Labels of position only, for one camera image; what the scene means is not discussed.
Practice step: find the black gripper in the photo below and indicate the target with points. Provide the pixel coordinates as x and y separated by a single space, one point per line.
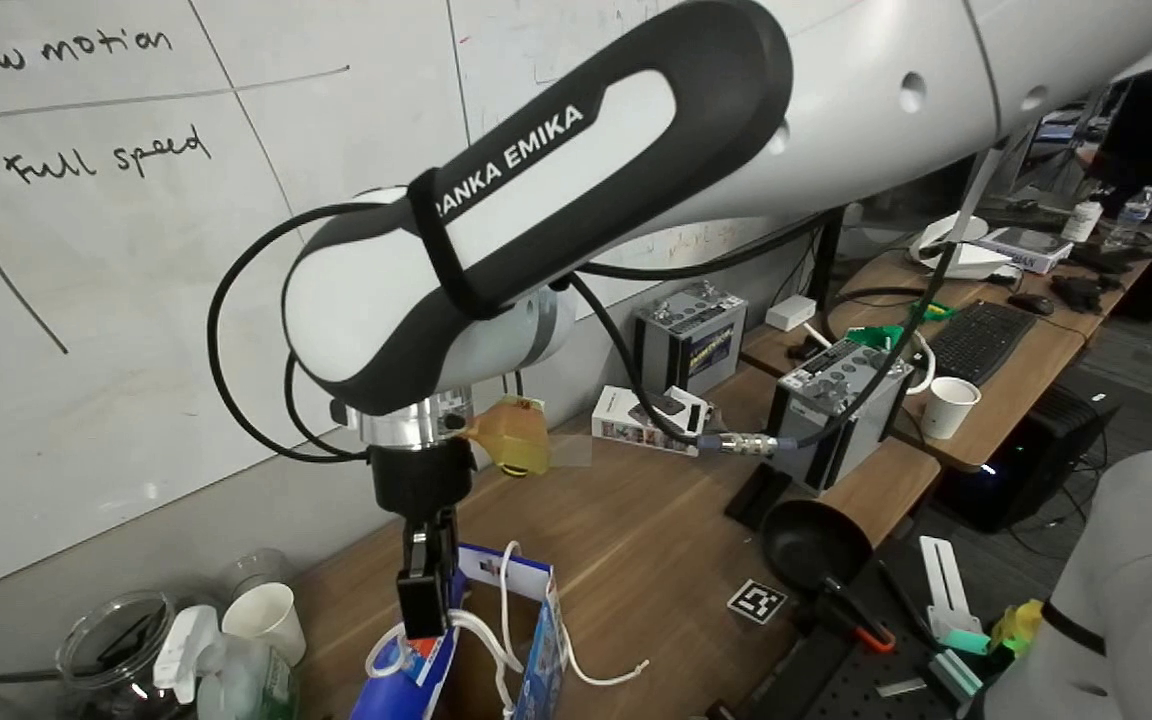
421 481

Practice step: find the blue snack variety box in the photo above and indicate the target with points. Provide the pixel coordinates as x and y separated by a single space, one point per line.
397 687

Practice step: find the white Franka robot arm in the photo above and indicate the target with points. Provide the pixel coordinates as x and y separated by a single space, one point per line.
869 81

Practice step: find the white product box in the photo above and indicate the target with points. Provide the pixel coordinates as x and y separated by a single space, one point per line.
637 422

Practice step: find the black white fiducial tag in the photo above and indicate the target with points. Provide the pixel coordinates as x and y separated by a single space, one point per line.
758 602

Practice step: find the clear glass jar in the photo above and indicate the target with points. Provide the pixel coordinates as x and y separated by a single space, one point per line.
108 660

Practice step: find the black flat mat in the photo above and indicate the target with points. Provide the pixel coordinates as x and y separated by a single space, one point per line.
758 497

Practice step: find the black round pan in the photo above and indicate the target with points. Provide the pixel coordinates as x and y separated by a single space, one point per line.
810 547

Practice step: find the black perforated breadboard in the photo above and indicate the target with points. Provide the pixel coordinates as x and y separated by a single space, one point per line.
841 680

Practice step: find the grey appliance with foil knobs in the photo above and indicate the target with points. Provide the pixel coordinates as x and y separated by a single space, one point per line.
841 415

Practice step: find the white power adapter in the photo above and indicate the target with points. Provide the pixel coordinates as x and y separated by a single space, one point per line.
790 312

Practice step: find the grey metal bar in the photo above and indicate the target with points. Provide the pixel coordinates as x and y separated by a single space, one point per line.
901 687

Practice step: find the black monitor stand pole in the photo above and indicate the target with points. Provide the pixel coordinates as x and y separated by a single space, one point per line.
825 263

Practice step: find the green plastic part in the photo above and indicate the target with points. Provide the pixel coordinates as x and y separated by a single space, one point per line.
929 308
882 337

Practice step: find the white and green tool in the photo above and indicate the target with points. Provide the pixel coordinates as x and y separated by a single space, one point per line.
946 582

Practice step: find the teal plastic block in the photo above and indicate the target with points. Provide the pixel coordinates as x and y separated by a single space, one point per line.
958 679
961 640

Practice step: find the yellow green plastic object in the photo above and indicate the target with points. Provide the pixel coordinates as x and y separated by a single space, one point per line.
1023 627

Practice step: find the black keyboard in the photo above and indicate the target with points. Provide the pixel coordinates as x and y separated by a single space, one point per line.
980 341

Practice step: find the black computer tower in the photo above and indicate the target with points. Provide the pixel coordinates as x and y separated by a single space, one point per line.
1028 454

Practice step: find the white curved desk device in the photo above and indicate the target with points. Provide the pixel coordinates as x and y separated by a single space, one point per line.
961 246

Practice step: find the white plastic bottle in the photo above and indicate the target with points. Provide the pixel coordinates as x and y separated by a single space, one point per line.
1137 213

